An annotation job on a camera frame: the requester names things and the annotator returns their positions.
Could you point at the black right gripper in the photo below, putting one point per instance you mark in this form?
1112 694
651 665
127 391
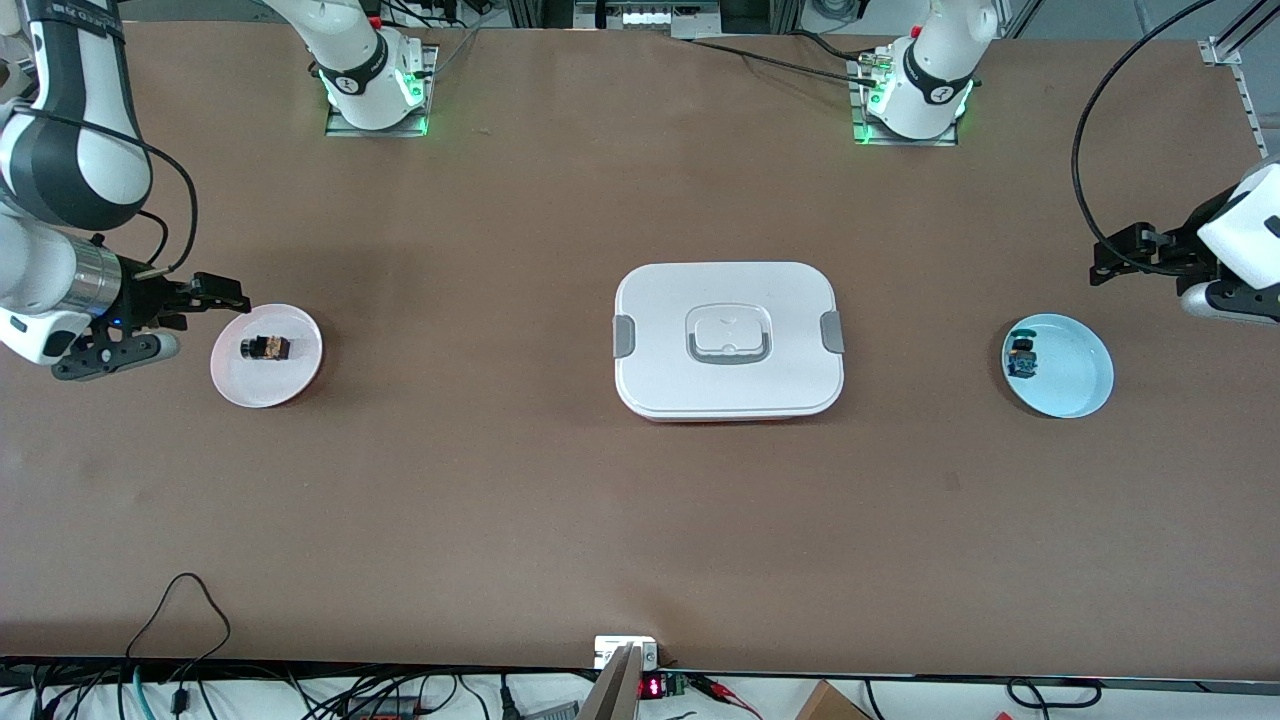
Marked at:
137 296

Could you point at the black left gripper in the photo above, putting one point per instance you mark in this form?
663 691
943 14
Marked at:
1178 252

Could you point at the orange and black switch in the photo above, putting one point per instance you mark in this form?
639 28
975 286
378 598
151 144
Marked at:
266 348

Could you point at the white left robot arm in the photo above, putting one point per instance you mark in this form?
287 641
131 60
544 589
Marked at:
930 90

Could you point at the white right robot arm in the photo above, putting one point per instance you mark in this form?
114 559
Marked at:
60 170

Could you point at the pink round plate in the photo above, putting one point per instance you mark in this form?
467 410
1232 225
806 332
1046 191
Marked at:
266 385

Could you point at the light blue round plate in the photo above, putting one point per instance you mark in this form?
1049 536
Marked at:
1070 370

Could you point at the white lunch box grey clasps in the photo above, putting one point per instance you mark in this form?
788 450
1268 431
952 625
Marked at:
730 390

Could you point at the white power strip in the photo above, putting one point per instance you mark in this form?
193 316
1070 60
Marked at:
660 17

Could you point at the brown cardboard box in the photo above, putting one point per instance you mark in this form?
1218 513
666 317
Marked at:
825 705

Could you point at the grey aluminium bar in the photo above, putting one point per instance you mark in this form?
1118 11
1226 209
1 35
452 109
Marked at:
615 695

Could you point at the red LED display module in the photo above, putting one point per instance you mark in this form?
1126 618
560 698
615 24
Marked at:
652 687

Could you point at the green and black switch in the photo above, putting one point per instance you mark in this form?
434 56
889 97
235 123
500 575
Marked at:
1023 356

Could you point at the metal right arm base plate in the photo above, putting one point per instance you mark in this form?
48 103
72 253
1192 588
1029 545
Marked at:
345 128

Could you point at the aluminium frame rail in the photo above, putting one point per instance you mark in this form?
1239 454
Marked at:
1222 50

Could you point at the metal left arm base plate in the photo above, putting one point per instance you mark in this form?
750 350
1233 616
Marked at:
862 125

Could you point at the small white bracket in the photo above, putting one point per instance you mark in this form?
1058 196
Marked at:
610 648

